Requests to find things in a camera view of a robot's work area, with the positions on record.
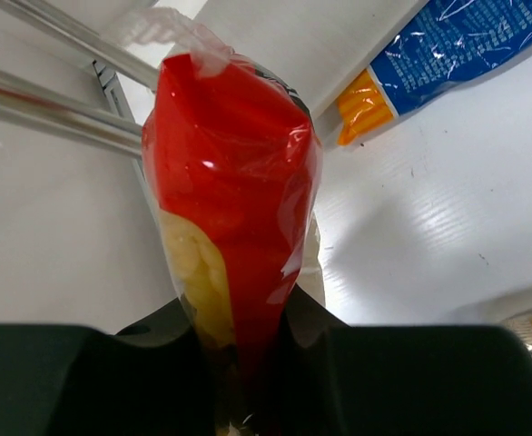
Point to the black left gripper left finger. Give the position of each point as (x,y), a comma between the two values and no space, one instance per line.
(147,379)

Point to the blue pasta bag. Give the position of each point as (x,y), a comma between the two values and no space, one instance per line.
(446,44)

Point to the white two-tier shelf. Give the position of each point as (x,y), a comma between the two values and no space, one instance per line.
(317,47)

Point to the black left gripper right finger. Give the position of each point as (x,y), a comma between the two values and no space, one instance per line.
(400,380)

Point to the red fusilli pasta bag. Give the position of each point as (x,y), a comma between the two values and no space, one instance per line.
(233,162)

